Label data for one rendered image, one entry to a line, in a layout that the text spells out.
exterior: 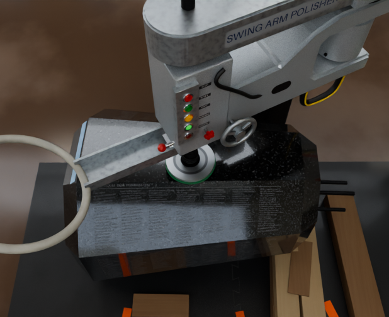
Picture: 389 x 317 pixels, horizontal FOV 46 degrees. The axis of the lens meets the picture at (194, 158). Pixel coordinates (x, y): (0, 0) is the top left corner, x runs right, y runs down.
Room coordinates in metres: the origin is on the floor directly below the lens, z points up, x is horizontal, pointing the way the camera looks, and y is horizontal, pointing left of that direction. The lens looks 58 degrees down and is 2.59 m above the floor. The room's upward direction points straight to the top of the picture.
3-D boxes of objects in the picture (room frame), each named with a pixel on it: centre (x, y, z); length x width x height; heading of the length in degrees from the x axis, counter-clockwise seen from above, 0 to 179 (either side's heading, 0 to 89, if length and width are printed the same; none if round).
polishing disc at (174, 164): (1.03, 0.02, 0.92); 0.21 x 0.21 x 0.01
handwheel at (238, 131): (0.98, -0.14, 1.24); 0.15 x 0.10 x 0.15; 118
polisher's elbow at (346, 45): (1.34, -0.57, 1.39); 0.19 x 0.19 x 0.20
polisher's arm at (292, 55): (1.20, -0.34, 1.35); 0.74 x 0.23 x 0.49; 118
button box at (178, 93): (0.90, 0.03, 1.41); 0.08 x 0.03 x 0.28; 118
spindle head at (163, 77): (1.07, -0.05, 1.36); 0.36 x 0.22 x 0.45; 118
